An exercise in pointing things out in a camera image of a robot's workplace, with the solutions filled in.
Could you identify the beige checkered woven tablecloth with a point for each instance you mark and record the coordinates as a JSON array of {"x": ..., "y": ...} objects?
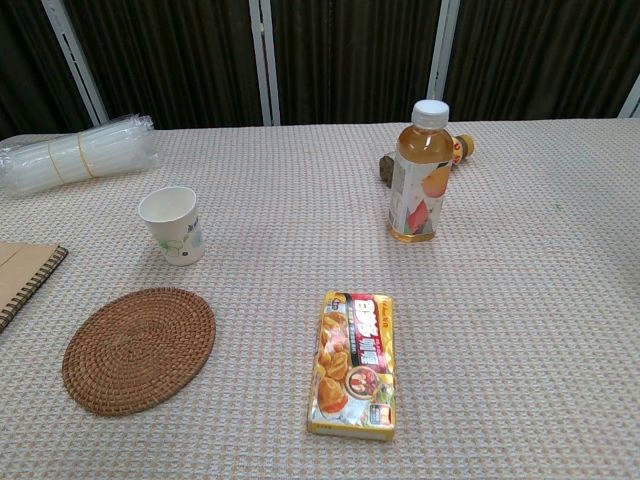
[{"x": 320, "y": 310}]

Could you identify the orange juice bottle white cap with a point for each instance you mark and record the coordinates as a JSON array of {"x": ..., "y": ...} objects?
[{"x": 417, "y": 185}]

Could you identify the white floral paper cup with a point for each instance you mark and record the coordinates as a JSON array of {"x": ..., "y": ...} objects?
[{"x": 170, "y": 227}]

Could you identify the small yellow-capped brown bottle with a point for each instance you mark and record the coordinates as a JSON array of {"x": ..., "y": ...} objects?
[{"x": 462, "y": 146}]

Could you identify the round woven rattan coaster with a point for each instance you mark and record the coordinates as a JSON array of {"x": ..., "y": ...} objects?
[{"x": 140, "y": 351}]

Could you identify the brown spiral-bound notebook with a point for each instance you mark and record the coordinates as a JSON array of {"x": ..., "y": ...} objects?
[{"x": 22, "y": 277}]

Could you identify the yellow curry food box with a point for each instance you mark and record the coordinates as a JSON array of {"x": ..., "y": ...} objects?
[{"x": 352, "y": 365}]

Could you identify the stack of clear plastic cups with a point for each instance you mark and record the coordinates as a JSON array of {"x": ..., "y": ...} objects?
[{"x": 70, "y": 156}]

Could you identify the white metal partition post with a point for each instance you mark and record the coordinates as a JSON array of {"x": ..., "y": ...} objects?
[
  {"x": 264, "y": 62},
  {"x": 75, "y": 60},
  {"x": 442, "y": 52},
  {"x": 631, "y": 100}
]

